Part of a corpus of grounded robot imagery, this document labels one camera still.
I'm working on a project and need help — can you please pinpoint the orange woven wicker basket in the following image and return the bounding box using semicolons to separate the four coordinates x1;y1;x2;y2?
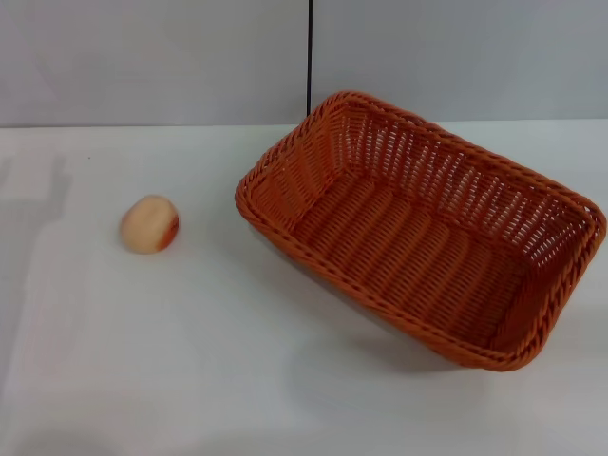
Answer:
234;89;608;373

